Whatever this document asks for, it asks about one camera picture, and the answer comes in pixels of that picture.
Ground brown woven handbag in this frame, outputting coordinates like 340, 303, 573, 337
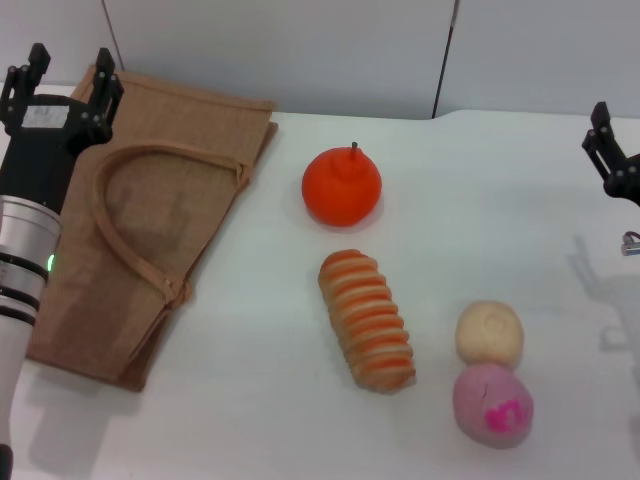
24, 63, 279, 394

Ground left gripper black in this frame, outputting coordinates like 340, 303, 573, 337
0, 43, 125, 214

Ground pink bun with magenta mark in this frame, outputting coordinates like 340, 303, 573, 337
452, 363, 536, 450

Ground orange toy fruit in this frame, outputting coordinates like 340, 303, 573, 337
301, 141, 384, 229

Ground striped orange bread loaf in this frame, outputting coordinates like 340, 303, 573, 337
318, 248, 418, 397

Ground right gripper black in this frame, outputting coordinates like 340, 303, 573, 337
581, 100, 640, 207

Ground beige round bun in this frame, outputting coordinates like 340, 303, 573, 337
454, 299, 526, 370

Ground dark vertical wall strip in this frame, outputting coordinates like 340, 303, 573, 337
431, 0, 461, 120

